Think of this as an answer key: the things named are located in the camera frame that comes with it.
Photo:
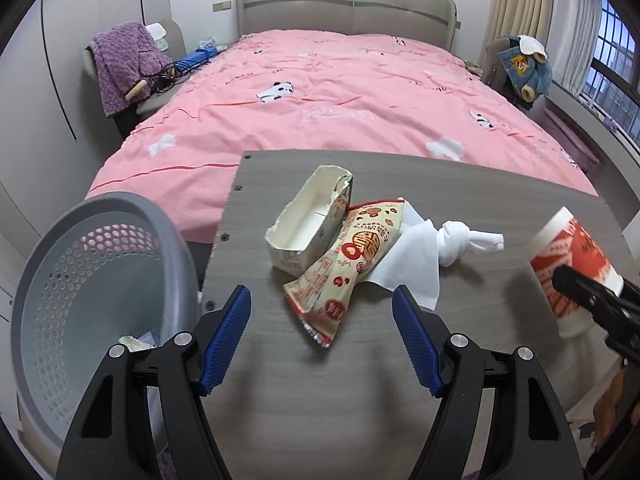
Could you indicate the blue denim jacket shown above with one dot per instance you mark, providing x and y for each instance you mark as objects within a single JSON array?
[{"x": 527, "y": 66}]

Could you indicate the grey chair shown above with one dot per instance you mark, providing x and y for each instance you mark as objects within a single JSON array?
[{"x": 158, "y": 83}]

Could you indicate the red white paper cup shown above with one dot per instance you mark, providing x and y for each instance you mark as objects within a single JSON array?
[{"x": 563, "y": 240}]

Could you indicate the white wardrobe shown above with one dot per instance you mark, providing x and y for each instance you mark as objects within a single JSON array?
[{"x": 54, "y": 134}]

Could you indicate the grey perforated trash basket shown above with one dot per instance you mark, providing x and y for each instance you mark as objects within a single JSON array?
[{"x": 113, "y": 266}]

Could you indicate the red beige snack wrapper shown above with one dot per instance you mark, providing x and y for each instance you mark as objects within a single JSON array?
[{"x": 320, "y": 297}]

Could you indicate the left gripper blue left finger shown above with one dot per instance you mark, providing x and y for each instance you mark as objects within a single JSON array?
[{"x": 219, "y": 334}]

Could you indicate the window with bars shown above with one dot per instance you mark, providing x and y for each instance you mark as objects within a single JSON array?
[{"x": 612, "y": 84}]

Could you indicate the white wet wipes pack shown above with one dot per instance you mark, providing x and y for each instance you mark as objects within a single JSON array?
[{"x": 158, "y": 33}]

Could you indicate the beige curtain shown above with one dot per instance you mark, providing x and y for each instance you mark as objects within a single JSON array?
[{"x": 568, "y": 29}]

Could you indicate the white knotted tissue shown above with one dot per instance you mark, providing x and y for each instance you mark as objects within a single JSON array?
[{"x": 455, "y": 239}]

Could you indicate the pink bed duvet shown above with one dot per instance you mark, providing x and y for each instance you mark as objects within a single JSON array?
[{"x": 309, "y": 90}]

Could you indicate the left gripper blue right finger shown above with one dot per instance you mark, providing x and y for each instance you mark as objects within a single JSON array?
[{"x": 423, "y": 334}]

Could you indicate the beige wall switch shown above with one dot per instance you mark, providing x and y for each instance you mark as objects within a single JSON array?
[{"x": 222, "y": 6}]

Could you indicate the blue box on nightstand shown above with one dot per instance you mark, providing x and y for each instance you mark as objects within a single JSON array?
[{"x": 197, "y": 58}]

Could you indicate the wooden roller handle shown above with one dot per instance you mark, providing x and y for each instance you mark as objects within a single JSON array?
[{"x": 137, "y": 90}]

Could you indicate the grey upholstered headboard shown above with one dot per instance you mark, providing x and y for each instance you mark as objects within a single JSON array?
[{"x": 430, "y": 21}]

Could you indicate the torn green white carton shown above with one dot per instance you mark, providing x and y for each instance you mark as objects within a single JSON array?
[{"x": 307, "y": 225}]

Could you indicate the purple knitted blanket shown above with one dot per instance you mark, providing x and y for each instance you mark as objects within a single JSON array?
[{"x": 123, "y": 55}]

